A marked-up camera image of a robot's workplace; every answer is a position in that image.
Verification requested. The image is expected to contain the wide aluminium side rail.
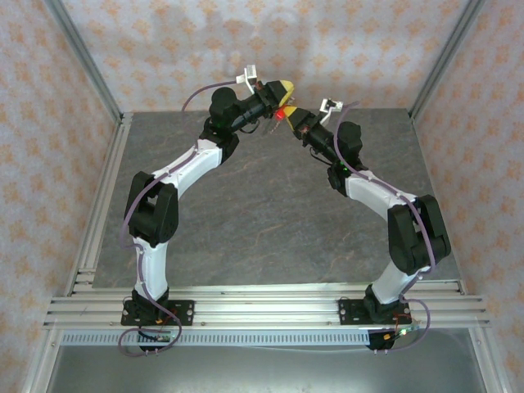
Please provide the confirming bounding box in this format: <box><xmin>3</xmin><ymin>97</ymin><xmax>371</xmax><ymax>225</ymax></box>
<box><xmin>65</xmin><ymin>112</ymin><xmax>134</xmax><ymax>296</ymax></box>

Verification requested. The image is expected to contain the thin aluminium side rail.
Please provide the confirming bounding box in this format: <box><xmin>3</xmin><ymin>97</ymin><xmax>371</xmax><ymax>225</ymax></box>
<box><xmin>407</xmin><ymin>108</ymin><xmax>468</xmax><ymax>296</ymax></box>

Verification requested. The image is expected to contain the grey slotted cable duct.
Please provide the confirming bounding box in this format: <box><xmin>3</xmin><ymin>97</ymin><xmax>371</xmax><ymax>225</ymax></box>
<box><xmin>60</xmin><ymin>330</ymin><xmax>372</xmax><ymax>348</ymax></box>

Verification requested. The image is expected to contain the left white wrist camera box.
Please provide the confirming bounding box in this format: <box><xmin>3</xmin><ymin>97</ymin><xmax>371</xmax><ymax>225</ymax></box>
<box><xmin>236</xmin><ymin>65</ymin><xmax>259</xmax><ymax>89</ymax></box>

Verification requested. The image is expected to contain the aluminium lower frame bar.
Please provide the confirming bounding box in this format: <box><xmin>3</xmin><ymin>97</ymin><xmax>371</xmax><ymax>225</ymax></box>
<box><xmin>22</xmin><ymin>327</ymin><xmax>62</xmax><ymax>393</ymax></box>
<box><xmin>468</xmin><ymin>327</ymin><xmax>513</xmax><ymax>393</ymax></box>

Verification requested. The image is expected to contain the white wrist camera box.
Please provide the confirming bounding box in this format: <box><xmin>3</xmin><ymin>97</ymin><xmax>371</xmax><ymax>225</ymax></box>
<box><xmin>318</xmin><ymin>97</ymin><xmax>343</xmax><ymax>126</ymax></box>
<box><xmin>236</xmin><ymin>65</ymin><xmax>259</xmax><ymax>89</ymax></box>

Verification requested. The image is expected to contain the aluminium corner post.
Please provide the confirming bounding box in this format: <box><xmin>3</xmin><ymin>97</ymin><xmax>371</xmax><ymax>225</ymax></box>
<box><xmin>407</xmin><ymin>0</ymin><xmax>489</xmax><ymax>123</ymax></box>
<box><xmin>43</xmin><ymin>0</ymin><xmax>126</xmax><ymax>123</ymax></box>

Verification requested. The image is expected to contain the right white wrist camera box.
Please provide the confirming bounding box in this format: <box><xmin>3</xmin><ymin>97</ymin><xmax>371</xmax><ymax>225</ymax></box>
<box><xmin>318</xmin><ymin>97</ymin><xmax>343</xmax><ymax>126</ymax></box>

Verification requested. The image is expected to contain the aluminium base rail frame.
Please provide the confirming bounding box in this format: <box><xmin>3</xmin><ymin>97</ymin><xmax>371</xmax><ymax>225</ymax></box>
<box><xmin>43</xmin><ymin>284</ymin><xmax>492</xmax><ymax>329</ymax></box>

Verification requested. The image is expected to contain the grey metal panel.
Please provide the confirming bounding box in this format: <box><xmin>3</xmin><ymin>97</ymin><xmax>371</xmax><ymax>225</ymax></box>
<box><xmin>44</xmin><ymin>346</ymin><xmax>490</xmax><ymax>393</ymax></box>

